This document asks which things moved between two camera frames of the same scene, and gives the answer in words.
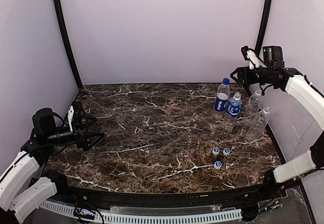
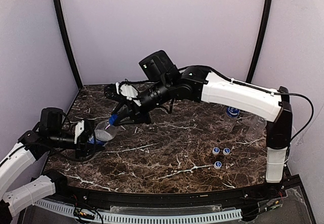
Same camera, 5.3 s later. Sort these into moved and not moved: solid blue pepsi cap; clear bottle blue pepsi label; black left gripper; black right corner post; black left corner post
Moved: black left gripper; solid blue pepsi cap
Not moved: black left corner post; clear bottle blue pepsi label; black right corner post
